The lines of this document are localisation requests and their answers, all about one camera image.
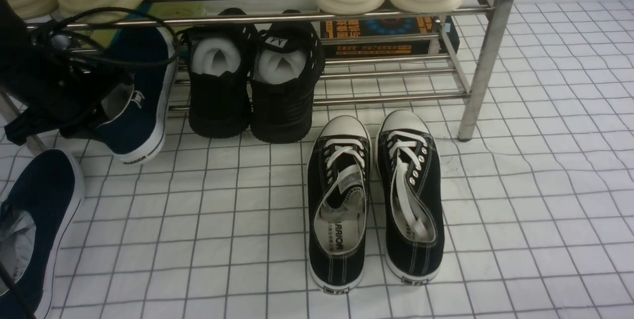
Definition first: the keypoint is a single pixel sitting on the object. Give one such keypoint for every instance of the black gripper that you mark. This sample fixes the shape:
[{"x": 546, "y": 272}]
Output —
[{"x": 60, "y": 89}]

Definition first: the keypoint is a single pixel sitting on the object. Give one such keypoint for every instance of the navy canvas sneaker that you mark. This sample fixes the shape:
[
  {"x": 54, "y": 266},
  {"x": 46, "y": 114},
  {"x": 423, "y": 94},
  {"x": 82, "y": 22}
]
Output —
[
  {"x": 133, "y": 126},
  {"x": 34, "y": 218}
]

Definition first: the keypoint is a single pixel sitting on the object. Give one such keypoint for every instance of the silver metal shoe rack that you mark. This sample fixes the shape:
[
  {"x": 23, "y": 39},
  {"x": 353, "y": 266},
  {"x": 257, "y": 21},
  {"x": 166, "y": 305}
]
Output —
[{"x": 496, "y": 11}]

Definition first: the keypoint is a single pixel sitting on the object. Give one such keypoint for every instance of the green teal box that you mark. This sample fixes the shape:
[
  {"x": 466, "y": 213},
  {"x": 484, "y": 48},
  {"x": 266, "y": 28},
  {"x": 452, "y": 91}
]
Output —
[{"x": 165, "y": 10}]

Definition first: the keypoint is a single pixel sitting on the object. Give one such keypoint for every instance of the black mesh sneaker left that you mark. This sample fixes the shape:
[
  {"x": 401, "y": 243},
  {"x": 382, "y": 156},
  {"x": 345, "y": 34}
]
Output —
[{"x": 220, "y": 62}]

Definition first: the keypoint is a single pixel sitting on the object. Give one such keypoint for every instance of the black mesh sneaker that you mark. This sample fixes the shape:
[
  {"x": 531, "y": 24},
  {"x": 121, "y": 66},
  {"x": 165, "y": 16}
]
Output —
[
  {"x": 220, "y": 62},
  {"x": 288, "y": 63}
]

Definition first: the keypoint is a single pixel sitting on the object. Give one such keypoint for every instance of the black mesh sneaker right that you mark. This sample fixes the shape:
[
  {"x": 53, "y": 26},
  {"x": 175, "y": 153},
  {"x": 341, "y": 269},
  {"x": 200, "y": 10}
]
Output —
[{"x": 288, "y": 63}]

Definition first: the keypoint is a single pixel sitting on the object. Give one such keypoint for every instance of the black white canvas sneaker left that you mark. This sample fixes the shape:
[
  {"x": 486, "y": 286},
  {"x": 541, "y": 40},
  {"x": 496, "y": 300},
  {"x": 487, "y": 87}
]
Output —
[{"x": 338, "y": 184}]

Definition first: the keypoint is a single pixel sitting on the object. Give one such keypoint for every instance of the black white canvas sneaker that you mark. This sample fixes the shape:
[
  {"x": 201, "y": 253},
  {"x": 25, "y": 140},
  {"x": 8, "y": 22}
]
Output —
[
  {"x": 338, "y": 184},
  {"x": 409, "y": 170}
]

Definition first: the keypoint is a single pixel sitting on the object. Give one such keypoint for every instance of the black white canvas sneaker right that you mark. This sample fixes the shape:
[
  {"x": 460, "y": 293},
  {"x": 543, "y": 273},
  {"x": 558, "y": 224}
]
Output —
[{"x": 409, "y": 170}]

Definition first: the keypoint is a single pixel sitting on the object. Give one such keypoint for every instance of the black orange printed box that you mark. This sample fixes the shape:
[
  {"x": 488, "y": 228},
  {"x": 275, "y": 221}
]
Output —
[{"x": 405, "y": 36}]

